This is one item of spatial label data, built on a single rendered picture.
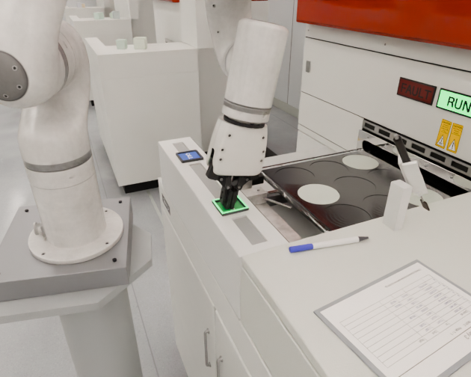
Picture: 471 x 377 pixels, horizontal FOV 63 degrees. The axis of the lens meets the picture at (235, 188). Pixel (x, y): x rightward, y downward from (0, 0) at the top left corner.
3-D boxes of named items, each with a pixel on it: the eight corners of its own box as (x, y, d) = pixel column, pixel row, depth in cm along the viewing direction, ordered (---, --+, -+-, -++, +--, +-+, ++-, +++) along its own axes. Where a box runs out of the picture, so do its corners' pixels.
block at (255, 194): (260, 196, 95) (260, 185, 93) (266, 202, 92) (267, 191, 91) (230, 203, 92) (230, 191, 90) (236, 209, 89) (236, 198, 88)
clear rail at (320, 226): (258, 171, 105) (259, 166, 104) (345, 247, 75) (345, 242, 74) (253, 172, 105) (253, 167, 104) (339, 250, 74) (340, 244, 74)
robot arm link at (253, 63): (217, 92, 69) (232, 105, 61) (230, 14, 64) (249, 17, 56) (259, 98, 72) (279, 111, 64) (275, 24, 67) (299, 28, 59)
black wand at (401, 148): (395, 138, 58) (401, 133, 58) (389, 135, 59) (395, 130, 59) (427, 212, 70) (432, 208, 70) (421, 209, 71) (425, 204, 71)
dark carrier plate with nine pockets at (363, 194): (362, 152, 116) (362, 149, 115) (463, 205, 88) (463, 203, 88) (262, 171, 104) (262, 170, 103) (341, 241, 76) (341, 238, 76)
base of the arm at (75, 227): (22, 273, 72) (-10, 188, 62) (35, 216, 87) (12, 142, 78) (125, 254, 77) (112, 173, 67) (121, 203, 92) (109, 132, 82)
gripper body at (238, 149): (260, 111, 73) (248, 165, 77) (211, 105, 68) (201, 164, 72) (280, 123, 67) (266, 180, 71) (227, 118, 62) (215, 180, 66)
